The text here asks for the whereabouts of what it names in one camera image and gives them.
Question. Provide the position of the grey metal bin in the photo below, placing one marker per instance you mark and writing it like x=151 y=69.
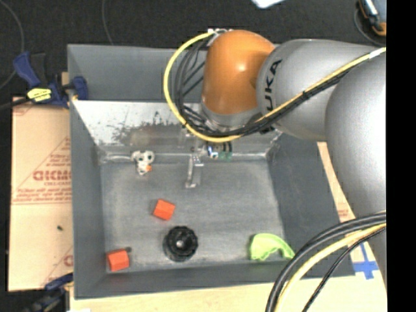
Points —
x=224 y=203

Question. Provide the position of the black round knob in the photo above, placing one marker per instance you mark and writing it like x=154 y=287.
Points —
x=180 y=243

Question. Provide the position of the orange cube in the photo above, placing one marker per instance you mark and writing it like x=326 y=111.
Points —
x=163 y=209
x=118 y=260

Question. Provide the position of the lime green curved piece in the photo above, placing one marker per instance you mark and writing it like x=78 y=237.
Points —
x=267 y=246

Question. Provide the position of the white toy animal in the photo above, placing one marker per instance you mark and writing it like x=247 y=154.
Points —
x=143 y=162

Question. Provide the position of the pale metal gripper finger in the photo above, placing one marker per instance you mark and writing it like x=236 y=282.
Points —
x=197 y=169
x=190 y=174

